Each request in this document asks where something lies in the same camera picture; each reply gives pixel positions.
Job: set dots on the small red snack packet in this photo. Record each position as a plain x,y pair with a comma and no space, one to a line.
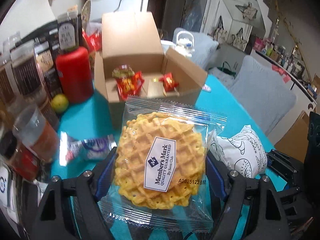
168,81

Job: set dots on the red bottle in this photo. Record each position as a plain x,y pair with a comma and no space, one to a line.
75,75

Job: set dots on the jar with dark label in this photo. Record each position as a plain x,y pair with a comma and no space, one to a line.
25,72

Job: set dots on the grey covered chair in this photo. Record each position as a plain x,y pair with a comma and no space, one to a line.
260,90
202,50

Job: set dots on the row of shelf bottles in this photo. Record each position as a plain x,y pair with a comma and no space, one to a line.
285,57

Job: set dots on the blue hanging plastic cover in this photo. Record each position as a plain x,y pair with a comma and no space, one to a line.
191,15

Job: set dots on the canvas tote bag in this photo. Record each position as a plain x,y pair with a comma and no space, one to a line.
221,33

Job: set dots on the black lid red jar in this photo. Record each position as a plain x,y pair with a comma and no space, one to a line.
17,160

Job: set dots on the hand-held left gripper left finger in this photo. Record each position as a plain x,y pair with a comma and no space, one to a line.
105,172

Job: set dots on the floor cardboard box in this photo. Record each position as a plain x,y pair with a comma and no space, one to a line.
292,135

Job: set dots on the large red snack packet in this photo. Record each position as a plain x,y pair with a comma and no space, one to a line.
130,83

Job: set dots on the purple white snack packet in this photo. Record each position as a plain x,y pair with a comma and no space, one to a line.
92,146

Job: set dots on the white foam board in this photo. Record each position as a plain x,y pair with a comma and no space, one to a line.
30,12

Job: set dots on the woven round plate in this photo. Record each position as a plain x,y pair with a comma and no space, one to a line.
85,11

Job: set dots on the brown cardboard box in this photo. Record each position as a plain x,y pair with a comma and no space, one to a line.
130,42

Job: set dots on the large jar orange content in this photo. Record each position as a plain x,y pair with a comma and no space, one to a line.
37,135

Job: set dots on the white kettle bottle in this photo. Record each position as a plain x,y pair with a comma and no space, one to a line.
185,42

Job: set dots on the white round button device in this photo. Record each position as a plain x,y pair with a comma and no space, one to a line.
3,185

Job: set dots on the pink flat packet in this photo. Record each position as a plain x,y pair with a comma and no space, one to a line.
206,88

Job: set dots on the clear waffle packet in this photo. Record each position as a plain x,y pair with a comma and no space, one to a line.
160,155

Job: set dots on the jar with pale label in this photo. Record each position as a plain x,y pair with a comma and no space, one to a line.
67,33

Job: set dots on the white fridge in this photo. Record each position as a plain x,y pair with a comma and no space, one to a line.
107,5

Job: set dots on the red packets behind box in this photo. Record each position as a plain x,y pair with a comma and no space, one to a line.
92,40

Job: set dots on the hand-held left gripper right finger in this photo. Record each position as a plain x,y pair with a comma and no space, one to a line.
216,177

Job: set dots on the jar with brown label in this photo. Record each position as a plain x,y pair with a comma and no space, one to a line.
3,80

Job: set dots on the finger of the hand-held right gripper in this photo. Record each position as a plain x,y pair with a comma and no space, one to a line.
285,163

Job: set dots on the yellow lemon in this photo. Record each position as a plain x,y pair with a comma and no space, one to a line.
60,103

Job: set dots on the dark brown door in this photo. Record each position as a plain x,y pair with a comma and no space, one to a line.
157,0

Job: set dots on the white printed bread packet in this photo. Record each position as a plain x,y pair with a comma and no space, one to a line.
240,150

